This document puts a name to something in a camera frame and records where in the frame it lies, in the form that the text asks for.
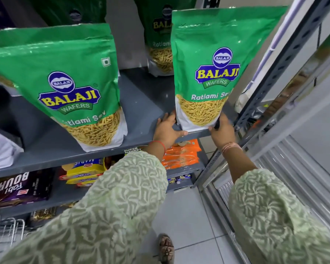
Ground person's left hand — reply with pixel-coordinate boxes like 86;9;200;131
153;112;188;152

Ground person's right hand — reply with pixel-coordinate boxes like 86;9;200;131
209;113;237;148

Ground green snack packet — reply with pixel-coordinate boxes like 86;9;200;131
133;0;197;77
170;6;289;133
0;23;128;153
0;127;25;171
27;0;107;27

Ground person's right forearm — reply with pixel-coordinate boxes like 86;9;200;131
222;145;330;264

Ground person's left forearm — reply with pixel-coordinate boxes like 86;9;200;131
0;141;169;264

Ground stack of orange packets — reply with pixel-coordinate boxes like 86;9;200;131
161;139;203;170

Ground pink wrist bangle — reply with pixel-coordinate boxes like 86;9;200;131
221;142;243;154

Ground small blue packets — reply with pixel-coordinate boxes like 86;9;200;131
167;174;193;185

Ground grey metal shelf board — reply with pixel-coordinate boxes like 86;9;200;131
0;159;207;221
0;67;239;181

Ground black shelf label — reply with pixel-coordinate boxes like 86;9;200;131
122;145;149;157

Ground yellow biscuit packets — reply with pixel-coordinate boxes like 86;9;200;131
59;158;108;188

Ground white light tube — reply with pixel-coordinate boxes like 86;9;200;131
249;0;309;87

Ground brown sandal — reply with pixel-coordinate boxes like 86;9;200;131
158;234;175;264

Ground gold wrapped packets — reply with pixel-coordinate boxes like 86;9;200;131
30;202;78;223

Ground dark brown biscuit packets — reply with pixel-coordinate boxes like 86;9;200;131
0;169;56;209

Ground red thread bracelet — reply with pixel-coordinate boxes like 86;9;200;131
151;140;166;153

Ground grey perforated shelf post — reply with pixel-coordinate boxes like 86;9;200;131
195;0;330;191

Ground white wire basket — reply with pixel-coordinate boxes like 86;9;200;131
0;214;27;254

